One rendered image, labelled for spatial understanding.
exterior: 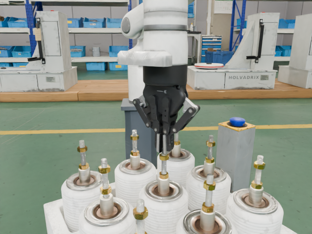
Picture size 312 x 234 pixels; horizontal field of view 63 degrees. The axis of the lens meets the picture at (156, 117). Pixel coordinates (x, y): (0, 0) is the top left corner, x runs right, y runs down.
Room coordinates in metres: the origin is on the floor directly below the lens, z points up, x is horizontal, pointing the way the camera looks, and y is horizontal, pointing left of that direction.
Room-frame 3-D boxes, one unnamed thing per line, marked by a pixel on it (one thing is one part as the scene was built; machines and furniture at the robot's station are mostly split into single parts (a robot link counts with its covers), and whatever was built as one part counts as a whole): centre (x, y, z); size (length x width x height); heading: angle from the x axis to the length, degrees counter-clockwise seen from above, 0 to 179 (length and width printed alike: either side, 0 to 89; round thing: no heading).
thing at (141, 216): (0.27, 0.02, 0.32); 0.02 x 0.02 x 0.01; 81
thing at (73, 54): (5.22, 1.62, 0.36); 0.50 x 0.38 x 0.21; 5
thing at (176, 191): (0.43, -0.01, 0.25); 0.08 x 0.08 x 0.01
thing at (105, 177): (0.37, 0.08, 0.31); 0.01 x 0.01 x 0.08
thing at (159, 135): (0.44, -0.01, 0.35); 0.02 x 0.01 x 0.04; 147
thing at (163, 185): (0.43, -0.01, 0.26); 0.02 x 0.02 x 0.03
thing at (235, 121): (0.65, -0.22, 0.32); 0.04 x 0.04 x 0.02
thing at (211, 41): (6.14, -1.22, 0.35); 0.59 x 0.47 x 0.69; 4
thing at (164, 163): (0.43, -0.01, 0.30); 0.01 x 0.01 x 0.08
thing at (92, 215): (0.37, 0.08, 0.25); 0.08 x 0.08 x 0.01
